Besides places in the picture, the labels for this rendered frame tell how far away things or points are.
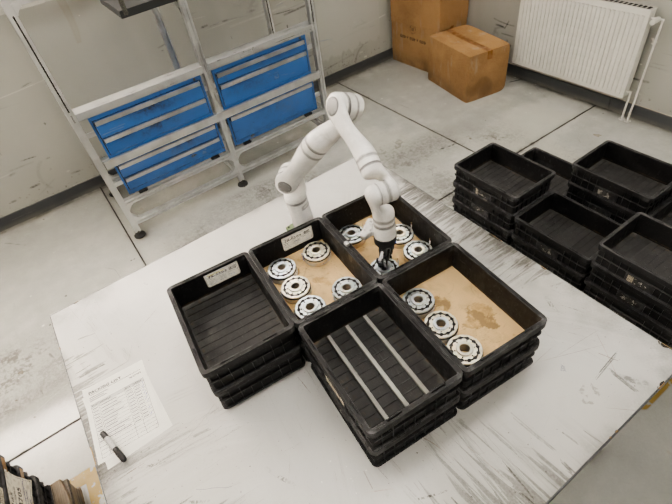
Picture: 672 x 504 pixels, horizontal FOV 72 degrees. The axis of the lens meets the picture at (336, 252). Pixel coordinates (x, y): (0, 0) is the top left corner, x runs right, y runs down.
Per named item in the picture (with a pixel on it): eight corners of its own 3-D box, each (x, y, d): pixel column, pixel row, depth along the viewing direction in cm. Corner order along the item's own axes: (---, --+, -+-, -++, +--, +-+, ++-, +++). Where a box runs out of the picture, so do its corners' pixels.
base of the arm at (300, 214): (291, 227, 202) (281, 198, 189) (308, 216, 204) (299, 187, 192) (301, 238, 196) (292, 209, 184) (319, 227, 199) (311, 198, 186)
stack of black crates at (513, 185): (448, 228, 271) (452, 164, 240) (484, 205, 281) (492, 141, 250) (503, 265, 246) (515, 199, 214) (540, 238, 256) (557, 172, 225)
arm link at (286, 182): (301, 145, 158) (309, 129, 163) (268, 187, 178) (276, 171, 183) (323, 160, 160) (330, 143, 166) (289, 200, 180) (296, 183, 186)
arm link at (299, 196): (278, 159, 180) (289, 192, 193) (270, 175, 174) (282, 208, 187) (300, 159, 177) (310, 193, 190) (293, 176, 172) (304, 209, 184)
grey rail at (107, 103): (68, 119, 269) (64, 111, 265) (309, 26, 326) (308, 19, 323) (72, 125, 262) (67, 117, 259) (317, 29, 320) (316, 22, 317)
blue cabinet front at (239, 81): (235, 145, 334) (210, 70, 295) (316, 108, 359) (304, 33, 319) (236, 147, 333) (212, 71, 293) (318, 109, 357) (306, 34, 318)
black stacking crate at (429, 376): (303, 348, 146) (297, 327, 138) (381, 304, 154) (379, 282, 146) (372, 455, 120) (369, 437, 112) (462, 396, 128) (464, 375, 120)
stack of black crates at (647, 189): (552, 230, 259) (571, 163, 228) (585, 206, 270) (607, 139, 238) (621, 269, 234) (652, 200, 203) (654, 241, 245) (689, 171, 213)
